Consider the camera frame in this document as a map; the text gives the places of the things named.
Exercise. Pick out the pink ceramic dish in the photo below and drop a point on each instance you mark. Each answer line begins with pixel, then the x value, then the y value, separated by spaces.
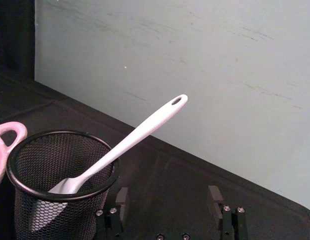
pixel 5 147

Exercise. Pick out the white plastic spatula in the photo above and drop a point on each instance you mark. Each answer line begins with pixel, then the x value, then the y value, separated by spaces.
pixel 125 147

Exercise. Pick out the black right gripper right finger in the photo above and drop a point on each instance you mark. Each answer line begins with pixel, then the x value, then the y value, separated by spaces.
pixel 221 212

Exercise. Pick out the black table cloth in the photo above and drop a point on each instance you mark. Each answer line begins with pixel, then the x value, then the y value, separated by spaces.
pixel 170 180

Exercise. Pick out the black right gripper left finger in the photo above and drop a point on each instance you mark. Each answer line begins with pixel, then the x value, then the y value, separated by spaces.
pixel 120 203

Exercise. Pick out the black mesh cup holder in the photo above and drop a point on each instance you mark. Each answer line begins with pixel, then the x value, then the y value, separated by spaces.
pixel 60 185

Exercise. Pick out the black curtain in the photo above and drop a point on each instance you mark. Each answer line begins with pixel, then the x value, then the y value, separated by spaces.
pixel 13 37

